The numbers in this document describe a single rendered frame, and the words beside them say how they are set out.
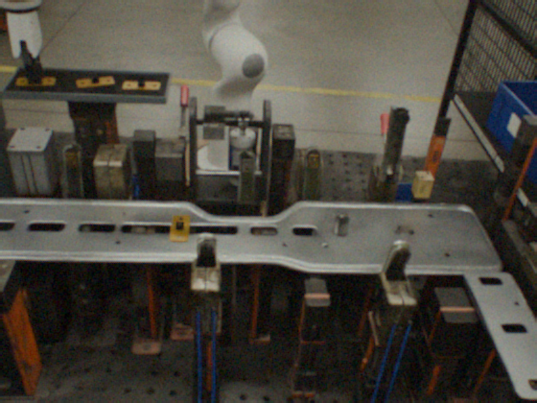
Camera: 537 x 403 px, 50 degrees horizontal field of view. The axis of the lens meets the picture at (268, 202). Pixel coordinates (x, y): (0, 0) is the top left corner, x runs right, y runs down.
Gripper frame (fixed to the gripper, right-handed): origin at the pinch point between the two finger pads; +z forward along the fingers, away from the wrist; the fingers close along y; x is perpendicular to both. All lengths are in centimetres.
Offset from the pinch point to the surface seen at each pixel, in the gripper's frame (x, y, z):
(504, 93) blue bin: 117, 7, 4
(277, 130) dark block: 54, 18, 7
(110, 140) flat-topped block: 15.7, 5.1, 15.8
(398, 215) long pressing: 80, 36, 19
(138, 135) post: 23.1, 15.1, 8.7
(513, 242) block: 102, 47, 19
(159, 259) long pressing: 27, 46, 19
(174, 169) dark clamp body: 30.6, 21.2, 14.2
